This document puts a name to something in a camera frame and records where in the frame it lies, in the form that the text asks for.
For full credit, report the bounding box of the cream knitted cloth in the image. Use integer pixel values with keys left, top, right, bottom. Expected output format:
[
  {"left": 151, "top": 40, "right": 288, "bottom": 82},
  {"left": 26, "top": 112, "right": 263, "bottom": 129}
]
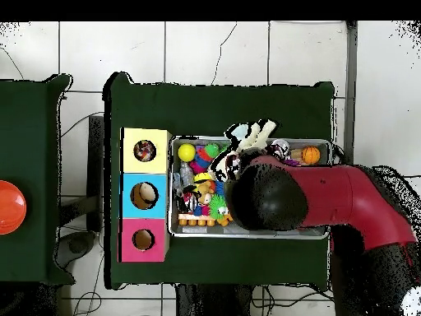
[{"left": 236, "top": 119, "right": 278, "bottom": 153}]

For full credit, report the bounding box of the white colourful patterned cloth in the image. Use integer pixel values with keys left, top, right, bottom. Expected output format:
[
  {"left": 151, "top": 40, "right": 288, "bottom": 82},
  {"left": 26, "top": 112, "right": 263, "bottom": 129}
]
[{"left": 133, "top": 140, "right": 156, "bottom": 162}]

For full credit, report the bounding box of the silver mesh bin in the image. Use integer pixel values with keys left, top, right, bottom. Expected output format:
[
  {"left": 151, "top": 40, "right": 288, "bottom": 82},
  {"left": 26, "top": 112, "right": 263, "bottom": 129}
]
[{"left": 167, "top": 135, "right": 332, "bottom": 240}]

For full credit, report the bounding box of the wooden box with three holes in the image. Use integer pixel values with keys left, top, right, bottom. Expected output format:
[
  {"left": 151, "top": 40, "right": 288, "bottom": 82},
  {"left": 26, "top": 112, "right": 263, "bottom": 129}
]
[{"left": 118, "top": 127, "right": 172, "bottom": 263}]

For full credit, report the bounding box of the multicolour spiky caterpillar toy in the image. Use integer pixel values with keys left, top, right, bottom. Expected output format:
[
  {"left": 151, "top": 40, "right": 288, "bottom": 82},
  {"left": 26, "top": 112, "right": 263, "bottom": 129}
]
[{"left": 188, "top": 142, "right": 220, "bottom": 175}]

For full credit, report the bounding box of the green spiky toy with eyes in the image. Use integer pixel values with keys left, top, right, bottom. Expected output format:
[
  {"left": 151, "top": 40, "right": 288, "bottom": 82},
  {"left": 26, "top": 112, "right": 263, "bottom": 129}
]
[{"left": 208, "top": 193, "right": 231, "bottom": 221}]

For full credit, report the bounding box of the yellow ball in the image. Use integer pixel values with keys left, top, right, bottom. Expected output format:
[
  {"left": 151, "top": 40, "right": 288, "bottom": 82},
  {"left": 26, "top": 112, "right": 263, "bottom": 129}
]
[{"left": 176, "top": 143, "right": 197, "bottom": 163}]

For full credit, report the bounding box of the dark green table cloth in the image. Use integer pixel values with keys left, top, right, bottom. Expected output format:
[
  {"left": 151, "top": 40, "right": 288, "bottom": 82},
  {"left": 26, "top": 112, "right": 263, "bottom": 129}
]
[
  {"left": 103, "top": 72, "right": 335, "bottom": 290},
  {"left": 0, "top": 73, "right": 76, "bottom": 285}
]

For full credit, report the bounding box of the orange basketball toy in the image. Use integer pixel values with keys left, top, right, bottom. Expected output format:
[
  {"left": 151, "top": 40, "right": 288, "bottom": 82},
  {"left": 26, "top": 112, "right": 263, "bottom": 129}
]
[{"left": 300, "top": 145, "right": 322, "bottom": 165}]

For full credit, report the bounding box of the orange bowl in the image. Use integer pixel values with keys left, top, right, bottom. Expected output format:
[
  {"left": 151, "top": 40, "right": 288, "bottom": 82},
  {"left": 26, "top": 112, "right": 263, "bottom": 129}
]
[{"left": 0, "top": 179, "right": 28, "bottom": 235}]

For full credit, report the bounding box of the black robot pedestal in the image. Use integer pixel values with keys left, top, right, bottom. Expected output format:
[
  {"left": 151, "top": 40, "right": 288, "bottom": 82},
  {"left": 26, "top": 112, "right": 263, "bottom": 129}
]
[{"left": 175, "top": 283, "right": 254, "bottom": 316}]

